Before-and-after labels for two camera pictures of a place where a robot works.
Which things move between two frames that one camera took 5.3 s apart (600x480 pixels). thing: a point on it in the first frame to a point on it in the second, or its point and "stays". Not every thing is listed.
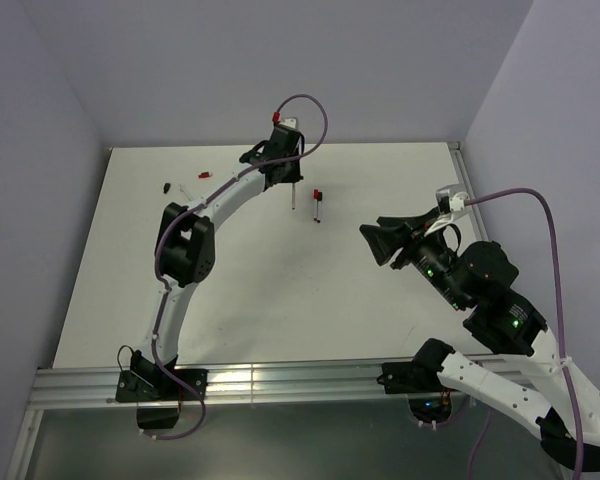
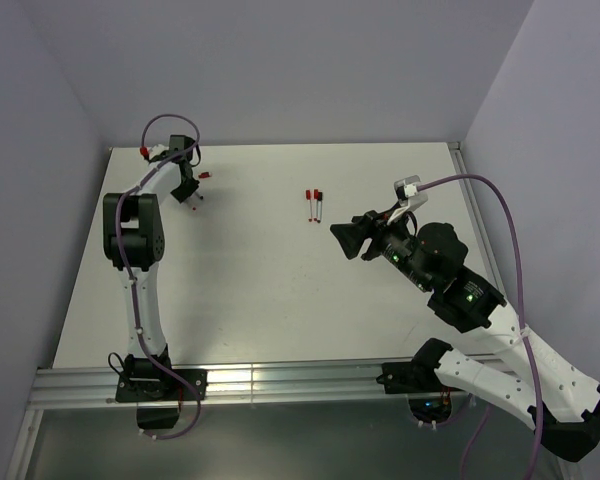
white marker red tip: [293, 207] to [308, 197]
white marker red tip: [316, 198] stays
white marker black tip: [319, 199] stays
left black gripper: [295, 176] to [184, 194]
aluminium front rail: [72, 388] stays
